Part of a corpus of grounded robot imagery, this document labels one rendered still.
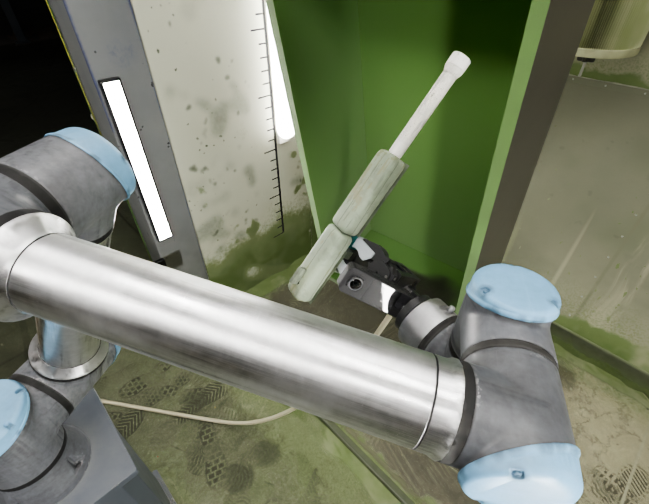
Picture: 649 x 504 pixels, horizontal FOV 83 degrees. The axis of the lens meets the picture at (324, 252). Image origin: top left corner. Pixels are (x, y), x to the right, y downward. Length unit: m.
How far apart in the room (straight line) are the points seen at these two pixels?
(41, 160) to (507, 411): 0.54
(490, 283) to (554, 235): 1.74
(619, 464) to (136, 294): 1.90
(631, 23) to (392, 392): 1.75
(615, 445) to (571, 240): 0.89
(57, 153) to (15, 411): 0.58
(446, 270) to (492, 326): 1.26
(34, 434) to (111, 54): 1.05
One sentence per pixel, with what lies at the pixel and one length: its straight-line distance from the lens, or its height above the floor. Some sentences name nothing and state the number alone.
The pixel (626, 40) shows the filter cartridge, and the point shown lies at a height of 1.32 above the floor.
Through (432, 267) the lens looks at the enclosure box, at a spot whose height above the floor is 0.52.
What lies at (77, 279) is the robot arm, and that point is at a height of 1.37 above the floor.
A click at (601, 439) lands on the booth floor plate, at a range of 2.04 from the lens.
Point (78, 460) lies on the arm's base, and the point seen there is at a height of 0.67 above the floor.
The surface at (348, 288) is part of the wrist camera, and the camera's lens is 0.56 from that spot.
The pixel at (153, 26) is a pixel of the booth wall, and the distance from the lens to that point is 1.48.
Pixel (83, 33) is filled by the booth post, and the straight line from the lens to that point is 1.41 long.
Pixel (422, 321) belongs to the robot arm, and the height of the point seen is 1.19.
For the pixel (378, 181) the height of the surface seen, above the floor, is 1.30.
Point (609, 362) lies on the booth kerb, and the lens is 2.21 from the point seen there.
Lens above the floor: 1.61
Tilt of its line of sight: 40 degrees down
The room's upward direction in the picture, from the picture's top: straight up
